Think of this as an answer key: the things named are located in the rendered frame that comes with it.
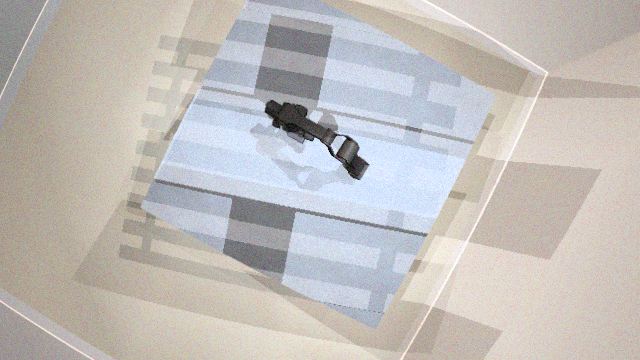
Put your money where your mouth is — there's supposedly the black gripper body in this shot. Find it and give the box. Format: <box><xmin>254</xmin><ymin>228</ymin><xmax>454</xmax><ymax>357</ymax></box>
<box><xmin>271</xmin><ymin>121</ymin><xmax>315</xmax><ymax>142</ymax></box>

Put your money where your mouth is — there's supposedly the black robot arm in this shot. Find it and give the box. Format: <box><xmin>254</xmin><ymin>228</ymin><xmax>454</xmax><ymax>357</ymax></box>
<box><xmin>265</xmin><ymin>100</ymin><xmax>370</xmax><ymax>180</ymax></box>

